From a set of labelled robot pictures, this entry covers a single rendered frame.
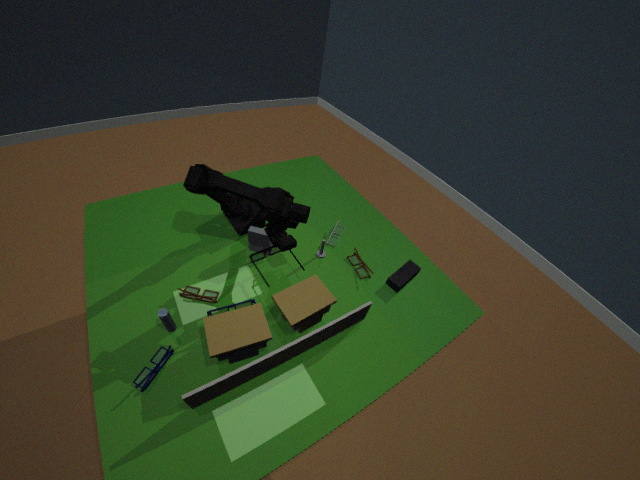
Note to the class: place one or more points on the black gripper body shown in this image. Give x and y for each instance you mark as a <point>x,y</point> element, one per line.
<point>277,227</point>

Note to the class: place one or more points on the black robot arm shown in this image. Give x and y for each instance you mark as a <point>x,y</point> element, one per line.
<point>203,180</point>

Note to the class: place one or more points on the long dark grey flat bar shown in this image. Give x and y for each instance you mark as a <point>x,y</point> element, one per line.
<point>223,384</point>

